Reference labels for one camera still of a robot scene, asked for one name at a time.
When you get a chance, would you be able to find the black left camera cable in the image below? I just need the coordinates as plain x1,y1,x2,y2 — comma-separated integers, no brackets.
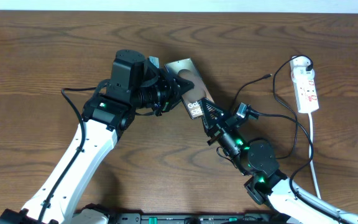
37,86,111,223

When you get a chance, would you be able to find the white power strip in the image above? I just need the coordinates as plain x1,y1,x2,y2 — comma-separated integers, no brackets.
290,55,319,114

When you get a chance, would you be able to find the bronze Galaxy smartphone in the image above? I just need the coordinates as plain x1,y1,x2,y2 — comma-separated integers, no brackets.
165,58,214,119

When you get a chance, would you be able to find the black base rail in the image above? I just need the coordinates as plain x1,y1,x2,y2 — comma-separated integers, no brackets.
73,203,279,224

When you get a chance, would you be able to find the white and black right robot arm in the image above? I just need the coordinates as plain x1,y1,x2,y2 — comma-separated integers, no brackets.
199,98,358,223

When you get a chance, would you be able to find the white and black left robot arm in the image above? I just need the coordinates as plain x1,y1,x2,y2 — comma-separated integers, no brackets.
0,50,194,223

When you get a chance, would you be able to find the black USB charger cable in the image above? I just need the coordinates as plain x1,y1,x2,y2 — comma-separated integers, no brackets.
229,54,314,160

